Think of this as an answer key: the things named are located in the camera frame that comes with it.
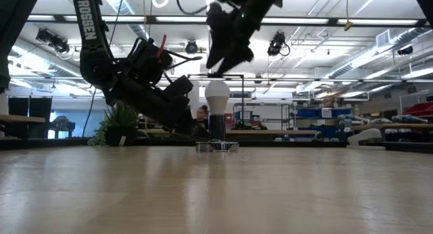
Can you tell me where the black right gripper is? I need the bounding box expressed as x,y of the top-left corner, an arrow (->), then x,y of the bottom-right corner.
205,0 -> 281,76

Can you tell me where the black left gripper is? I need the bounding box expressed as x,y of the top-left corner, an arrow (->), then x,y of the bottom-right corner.
135,87 -> 210,139

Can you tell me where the chrome lamp socket base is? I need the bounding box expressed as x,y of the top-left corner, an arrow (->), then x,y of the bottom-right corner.
195,114 -> 240,153

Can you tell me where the white lightbulb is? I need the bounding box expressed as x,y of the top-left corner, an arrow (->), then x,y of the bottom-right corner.
204,79 -> 231,116

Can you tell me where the person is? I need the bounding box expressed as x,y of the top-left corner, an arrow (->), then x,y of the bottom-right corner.
195,104 -> 210,131

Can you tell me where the green potted plant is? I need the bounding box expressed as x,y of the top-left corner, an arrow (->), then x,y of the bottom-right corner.
87,103 -> 141,147

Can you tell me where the long ceiling light strip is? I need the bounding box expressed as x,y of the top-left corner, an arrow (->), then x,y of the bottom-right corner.
26,14 -> 432,28

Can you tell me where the grey wrapped bundle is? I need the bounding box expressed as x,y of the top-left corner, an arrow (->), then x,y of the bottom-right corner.
337,114 -> 370,126
391,114 -> 424,124

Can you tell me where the black room divider panel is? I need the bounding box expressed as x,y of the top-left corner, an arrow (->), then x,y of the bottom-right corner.
29,97 -> 53,140
8,97 -> 30,118

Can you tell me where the white ceiling air vent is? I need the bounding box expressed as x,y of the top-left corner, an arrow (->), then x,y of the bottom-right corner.
375,28 -> 393,49

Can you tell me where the white plastic device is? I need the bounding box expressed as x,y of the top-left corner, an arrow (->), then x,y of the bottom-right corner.
346,127 -> 387,151

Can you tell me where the red storage bin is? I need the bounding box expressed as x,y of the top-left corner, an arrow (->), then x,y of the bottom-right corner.
401,101 -> 433,118

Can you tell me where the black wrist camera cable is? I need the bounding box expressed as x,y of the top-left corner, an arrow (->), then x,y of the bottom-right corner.
165,48 -> 204,72
175,0 -> 212,16

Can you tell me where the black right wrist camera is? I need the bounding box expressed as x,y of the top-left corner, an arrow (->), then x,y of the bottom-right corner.
205,1 -> 235,31

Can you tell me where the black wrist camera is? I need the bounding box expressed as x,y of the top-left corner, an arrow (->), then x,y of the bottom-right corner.
164,74 -> 195,99
205,1 -> 235,31

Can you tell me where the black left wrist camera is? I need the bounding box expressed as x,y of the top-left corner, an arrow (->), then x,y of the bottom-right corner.
164,74 -> 195,99

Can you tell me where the red strap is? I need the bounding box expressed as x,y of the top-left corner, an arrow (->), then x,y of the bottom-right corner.
156,34 -> 168,64

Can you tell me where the black aluminium table frame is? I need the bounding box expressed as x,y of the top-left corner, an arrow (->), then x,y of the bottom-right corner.
0,136 -> 433,154

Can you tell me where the yellow hanging cord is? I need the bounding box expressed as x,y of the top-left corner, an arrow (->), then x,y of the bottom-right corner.
344,0 -> 355,32

